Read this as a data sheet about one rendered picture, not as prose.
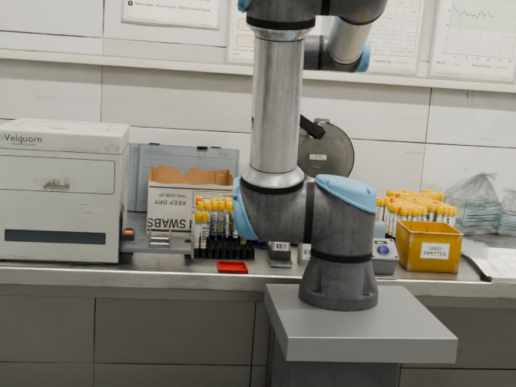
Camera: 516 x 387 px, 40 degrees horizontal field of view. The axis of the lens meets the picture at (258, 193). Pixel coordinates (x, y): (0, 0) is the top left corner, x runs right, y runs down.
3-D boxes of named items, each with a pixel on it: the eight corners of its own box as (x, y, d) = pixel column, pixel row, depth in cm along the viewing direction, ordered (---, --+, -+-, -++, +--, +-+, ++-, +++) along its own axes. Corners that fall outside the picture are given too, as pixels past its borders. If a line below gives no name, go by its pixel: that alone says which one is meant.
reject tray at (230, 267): (218, 272, 160) (218, 269, 160) (216, 264, 167) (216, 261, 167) (248, 273, 161) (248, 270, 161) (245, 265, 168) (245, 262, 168)
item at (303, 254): (299, 264, 172) (302, 237, 171) (296, 259, 177) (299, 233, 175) (315, 265, 172) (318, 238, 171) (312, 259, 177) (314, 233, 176)
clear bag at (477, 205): (454, 237, 214) (461, 176, 210) (416, 224, 229) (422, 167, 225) (514, 233, 226) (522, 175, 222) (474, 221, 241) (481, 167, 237)
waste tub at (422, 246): (405, 271, 172) (410, 231, 170) (391, 256, 185) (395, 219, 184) (459, 274, 173) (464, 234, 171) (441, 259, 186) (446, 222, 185)
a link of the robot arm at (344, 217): (377, 258, 127) (383, 183, 125) (302, 253, 128) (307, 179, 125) (370, 242, 139) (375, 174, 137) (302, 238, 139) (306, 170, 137)
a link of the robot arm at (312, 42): (320, 33, 147) (319, 35, 158) (266, 30, 147) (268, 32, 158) (318, 71, 148) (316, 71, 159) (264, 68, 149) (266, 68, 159)
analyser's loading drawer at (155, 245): (103, 255, 161) (104, 233, 160) (106, 247, 167) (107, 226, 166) (193, 258, 163) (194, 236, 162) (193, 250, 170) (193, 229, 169)
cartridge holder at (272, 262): (269, 266, 168) (270, 252, 167) (266, 256, 177) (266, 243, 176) (292, 267, 168) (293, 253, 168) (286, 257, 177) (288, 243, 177)
